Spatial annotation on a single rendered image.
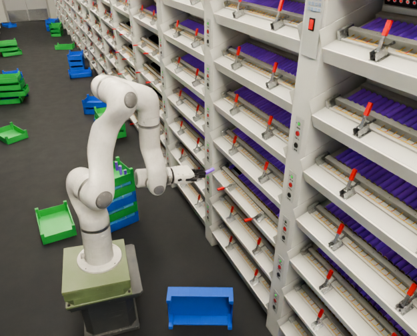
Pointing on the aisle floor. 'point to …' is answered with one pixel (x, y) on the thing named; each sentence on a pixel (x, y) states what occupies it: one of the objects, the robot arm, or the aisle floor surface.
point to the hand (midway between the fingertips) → (200, 173)
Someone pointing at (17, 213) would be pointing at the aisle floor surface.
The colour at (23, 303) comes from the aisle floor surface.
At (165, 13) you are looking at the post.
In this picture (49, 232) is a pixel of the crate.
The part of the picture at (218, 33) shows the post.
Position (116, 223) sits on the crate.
